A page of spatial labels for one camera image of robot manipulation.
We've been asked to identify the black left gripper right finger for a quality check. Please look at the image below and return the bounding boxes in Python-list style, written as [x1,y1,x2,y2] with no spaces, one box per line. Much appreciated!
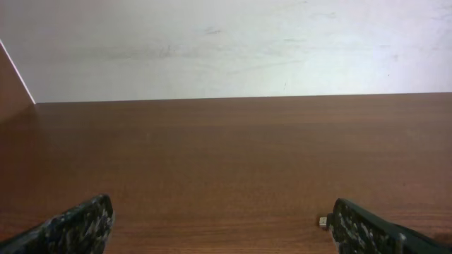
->
[326,198,451,254]

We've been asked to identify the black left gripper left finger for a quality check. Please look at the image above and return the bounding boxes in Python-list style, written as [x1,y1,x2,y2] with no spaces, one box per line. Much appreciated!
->
[1,194,114,254]

